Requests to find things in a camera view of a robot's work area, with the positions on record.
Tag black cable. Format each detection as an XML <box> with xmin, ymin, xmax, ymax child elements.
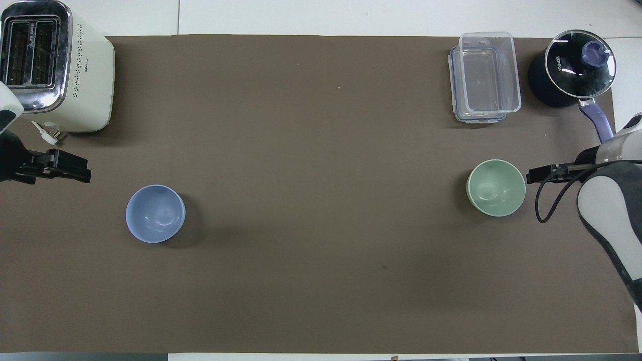
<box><xmin>535</xmin><ymin>159</ymin><xmax>642</xmax><ymax>224</ymax></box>

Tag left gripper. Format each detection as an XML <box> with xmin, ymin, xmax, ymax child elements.
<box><xmin>0</xmin><ymin>130</ymin><xmax>32</xmax><ymax>184</ymax></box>

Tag clear plastic container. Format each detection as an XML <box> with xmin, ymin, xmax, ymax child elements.
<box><xmin>459</xmin><ymin>32</ymin><xmax>522</xmax><ymax>114</ymax></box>

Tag white toaster with silver top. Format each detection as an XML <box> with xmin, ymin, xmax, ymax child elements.
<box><xmin>0</xmin><ymin>0</ymin><xmax>116</xmax><ymax>134</ymax></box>

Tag white power plug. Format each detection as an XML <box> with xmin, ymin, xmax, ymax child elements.
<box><xmin>31</xmin><ymin>120</ymin><xmax>61</xmax><ymax>146</ymax></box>

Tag blue bowl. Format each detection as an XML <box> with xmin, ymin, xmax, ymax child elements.
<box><xmin>125</xmin><ymin>185</ymin><xmax>186</xmax><ymax>244</ymax></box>

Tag glass lid with purple knob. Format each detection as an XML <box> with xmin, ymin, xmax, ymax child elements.
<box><xmin>545</xmin><ymin>30</ymin><xmax>617</xmax><ymax>99</ymax></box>

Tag black pot with purple handle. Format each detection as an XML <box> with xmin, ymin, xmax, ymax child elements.
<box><xmin>528</xmin><ymin>29</ymin><xmax>617</xmax><ymax>144</ymax></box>

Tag green bowl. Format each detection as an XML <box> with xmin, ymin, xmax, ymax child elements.
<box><xmin>466</xmin><ymin>159</ymin><xmax>527</xmax><ymax>217</ymax></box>

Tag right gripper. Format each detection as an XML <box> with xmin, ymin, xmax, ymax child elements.
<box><xmin>573</xmin><ymin>148</ymin><xmax>600</xmax><ymax>174</ymax></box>

